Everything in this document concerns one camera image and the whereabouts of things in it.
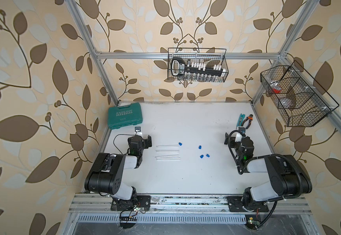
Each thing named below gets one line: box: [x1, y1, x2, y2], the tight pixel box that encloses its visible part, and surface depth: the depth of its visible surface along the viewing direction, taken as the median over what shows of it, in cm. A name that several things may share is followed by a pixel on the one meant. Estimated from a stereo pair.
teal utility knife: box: [236, 113, 246, 130], surface depth 110 cm
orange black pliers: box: [241, 114, 254, 130], surface depth 110 cm
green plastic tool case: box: [107, 102, 144, 130], surface depth 107 cm
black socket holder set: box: [170, 57, 227, 78], surface depth 84 cm
